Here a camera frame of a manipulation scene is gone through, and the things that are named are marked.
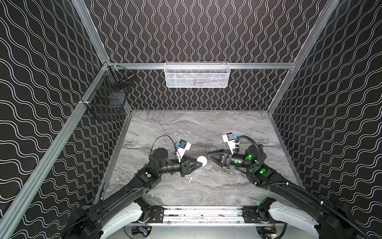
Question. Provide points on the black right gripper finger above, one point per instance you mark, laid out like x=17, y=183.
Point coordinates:
x=216, y=153
x=217, y=159

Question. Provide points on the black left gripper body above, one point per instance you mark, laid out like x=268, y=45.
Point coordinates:
x=183, y=167

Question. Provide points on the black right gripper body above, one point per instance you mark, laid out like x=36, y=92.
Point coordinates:
x=225, y=160

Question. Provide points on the white earbud charging case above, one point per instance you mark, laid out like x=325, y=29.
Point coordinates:
x=203, y=160

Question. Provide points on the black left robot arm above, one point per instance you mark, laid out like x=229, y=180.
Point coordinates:
x=127, y=206

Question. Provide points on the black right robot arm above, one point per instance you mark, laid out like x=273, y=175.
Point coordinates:
x=321, y=218

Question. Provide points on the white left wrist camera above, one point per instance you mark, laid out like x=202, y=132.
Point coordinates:
x=181, y=147

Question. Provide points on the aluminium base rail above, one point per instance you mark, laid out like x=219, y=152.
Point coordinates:
x=198, y=216

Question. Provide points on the white wire mesh basket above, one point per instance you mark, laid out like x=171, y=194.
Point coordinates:
x=211, y=77

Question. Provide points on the black wire basket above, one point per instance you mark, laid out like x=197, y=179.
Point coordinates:
x=107, y=102

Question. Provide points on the aluminium frame back bar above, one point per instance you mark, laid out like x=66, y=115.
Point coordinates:
x=189, y=65

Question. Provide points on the aluminium frame post left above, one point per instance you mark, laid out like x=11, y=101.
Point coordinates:
x=52, y=59

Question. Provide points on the aluminium frame post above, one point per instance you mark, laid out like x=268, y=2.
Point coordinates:
x=52, y=59
x=315, y=32

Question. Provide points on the aluminium frame post right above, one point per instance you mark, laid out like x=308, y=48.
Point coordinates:
x=315, y=32

